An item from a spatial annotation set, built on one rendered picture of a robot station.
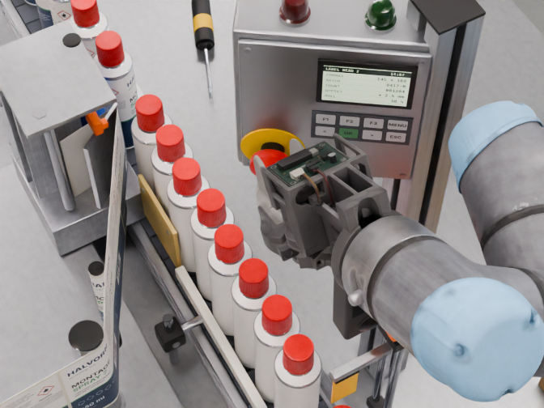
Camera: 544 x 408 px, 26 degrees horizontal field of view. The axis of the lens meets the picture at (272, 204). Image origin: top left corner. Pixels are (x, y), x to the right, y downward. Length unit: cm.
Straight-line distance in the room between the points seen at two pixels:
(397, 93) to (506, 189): 16
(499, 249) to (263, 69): 26
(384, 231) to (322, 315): 72
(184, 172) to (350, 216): 53
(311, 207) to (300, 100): 14
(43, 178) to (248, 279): 34
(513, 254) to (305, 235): 16
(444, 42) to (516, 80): 85
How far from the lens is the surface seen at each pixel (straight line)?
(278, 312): 126
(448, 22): 95
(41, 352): 150
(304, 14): 97
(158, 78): 177
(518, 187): 88
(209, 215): 133
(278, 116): 104
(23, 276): 155
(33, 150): 145
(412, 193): 113
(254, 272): 129
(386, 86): 99
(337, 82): 99
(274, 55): 97
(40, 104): 136
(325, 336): 153
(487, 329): 75
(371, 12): 96
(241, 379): 141
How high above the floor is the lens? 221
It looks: 57 degrees down
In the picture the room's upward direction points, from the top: straight up
